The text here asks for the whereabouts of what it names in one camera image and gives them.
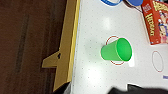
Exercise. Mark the green plastic cup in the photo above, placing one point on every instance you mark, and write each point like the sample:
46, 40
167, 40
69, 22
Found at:
115, 50

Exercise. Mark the white plate with blue rim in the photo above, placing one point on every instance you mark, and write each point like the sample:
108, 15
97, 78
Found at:
111, 4

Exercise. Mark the blue round disc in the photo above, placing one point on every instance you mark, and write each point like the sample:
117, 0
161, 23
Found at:
133, 2

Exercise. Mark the white gaming table yellow rim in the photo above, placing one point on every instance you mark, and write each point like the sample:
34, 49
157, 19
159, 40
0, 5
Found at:
93, 26

